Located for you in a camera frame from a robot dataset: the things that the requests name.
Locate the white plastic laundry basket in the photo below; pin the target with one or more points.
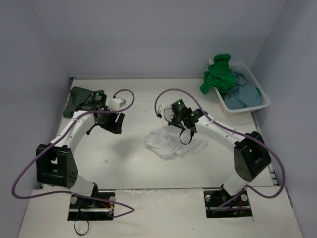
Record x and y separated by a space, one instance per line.
242 68

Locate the white t-shirt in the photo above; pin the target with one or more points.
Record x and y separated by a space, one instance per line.
169 142

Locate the light blue t-shirt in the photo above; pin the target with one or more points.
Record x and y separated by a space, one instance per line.
243 95

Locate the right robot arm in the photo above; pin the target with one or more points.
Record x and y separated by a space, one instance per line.
250 158

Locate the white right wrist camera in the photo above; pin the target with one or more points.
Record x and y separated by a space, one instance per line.
165 112

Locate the green t-shirt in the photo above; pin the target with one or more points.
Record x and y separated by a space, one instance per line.
220 76

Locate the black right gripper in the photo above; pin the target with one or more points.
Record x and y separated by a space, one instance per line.
180 123

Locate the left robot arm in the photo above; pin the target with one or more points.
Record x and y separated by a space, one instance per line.
56 165

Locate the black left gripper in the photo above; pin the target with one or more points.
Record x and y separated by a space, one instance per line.
113 122

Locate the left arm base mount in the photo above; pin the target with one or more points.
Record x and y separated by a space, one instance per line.
83 209

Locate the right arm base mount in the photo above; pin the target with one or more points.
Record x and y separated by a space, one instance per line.
219 204

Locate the dark grey t-shirt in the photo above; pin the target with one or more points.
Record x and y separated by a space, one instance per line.
77 96

